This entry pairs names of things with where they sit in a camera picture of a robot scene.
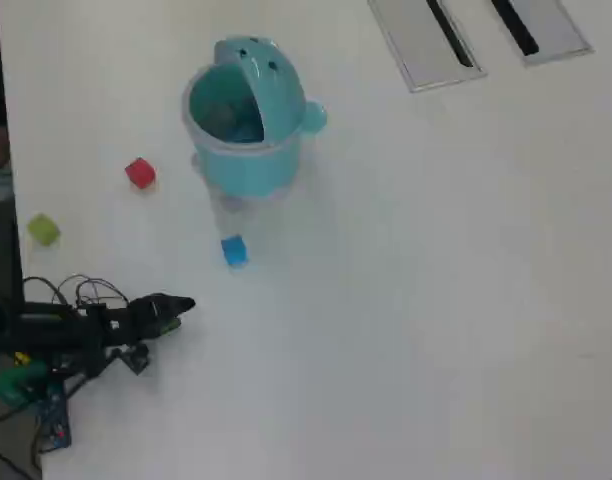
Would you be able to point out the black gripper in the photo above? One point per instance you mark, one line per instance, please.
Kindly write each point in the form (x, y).
(121, 325)

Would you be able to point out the blue lego block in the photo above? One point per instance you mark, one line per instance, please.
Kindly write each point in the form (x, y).
(234, 251)

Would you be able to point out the red lego block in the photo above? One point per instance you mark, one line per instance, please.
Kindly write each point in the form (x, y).
(140, 173)

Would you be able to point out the green lego block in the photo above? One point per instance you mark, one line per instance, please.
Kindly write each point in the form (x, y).
(43, 230)

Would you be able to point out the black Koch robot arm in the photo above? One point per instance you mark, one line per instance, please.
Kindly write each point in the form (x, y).
(46, 330)

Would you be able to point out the teal whale shaped bin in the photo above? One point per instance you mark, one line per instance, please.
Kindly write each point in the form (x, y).
(246, 165)

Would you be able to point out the blue circuit board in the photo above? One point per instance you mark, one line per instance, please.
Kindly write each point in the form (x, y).
(53, 415)

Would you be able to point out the small yellow connector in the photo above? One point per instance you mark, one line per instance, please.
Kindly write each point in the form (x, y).
(21, 357)

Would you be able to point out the green table clamp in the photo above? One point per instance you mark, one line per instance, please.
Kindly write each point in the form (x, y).
(13, 380)

